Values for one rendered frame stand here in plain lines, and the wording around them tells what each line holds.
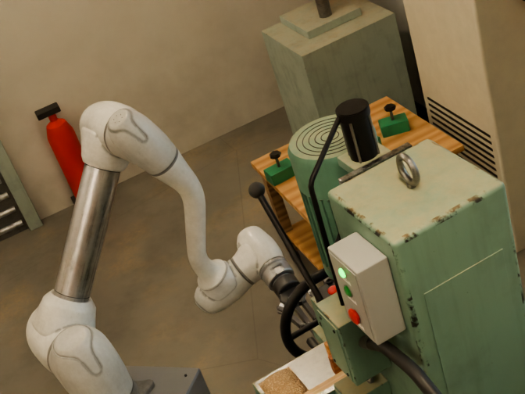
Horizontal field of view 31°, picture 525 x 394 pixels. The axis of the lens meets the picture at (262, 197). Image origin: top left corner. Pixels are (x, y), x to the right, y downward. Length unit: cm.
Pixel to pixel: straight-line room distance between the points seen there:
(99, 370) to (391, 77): 236
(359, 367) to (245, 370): 190
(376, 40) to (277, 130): 103
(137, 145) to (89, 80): 252
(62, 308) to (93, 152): 44
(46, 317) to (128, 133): 59
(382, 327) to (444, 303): 11
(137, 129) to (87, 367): 62
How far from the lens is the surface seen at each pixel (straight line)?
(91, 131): 254
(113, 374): 251
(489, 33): 334
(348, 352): 173
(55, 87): 487
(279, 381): 218
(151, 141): 240
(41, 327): 265
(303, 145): 182
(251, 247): 273
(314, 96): 420
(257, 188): 192
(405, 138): 366
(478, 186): 156
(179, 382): 261
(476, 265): 159
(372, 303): 155
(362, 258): 153
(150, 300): 418
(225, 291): 273
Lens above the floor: 240
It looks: 32 degrees down
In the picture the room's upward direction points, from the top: 19 degrees counter-clockwise
